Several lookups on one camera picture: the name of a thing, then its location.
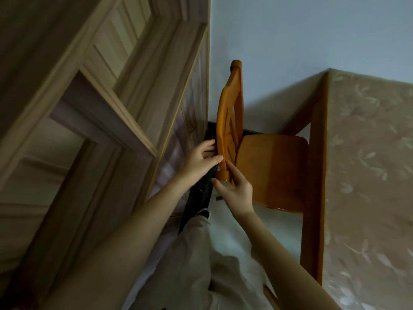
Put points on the person's left forearm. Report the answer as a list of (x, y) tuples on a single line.
[(129, 242)]

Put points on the person's right forearm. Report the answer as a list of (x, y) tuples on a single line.
[(287, 267)]

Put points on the wooden table with patterned cover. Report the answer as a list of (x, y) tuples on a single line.
[(371, 190)]

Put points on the person's left hand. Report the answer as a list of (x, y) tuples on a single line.
[(196, 164)]

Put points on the light wood shelf cabinet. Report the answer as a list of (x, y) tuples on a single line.
[(96, 93)]

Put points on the orange wooden chair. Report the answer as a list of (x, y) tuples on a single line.
[(274, 167)]

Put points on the black and white shoe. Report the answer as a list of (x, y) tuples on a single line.
[(204, 213)]

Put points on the beige trousers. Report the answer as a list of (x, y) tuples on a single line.
[(200, 274)]

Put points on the person's right hand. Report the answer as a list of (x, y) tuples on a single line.
[(240, 196)]

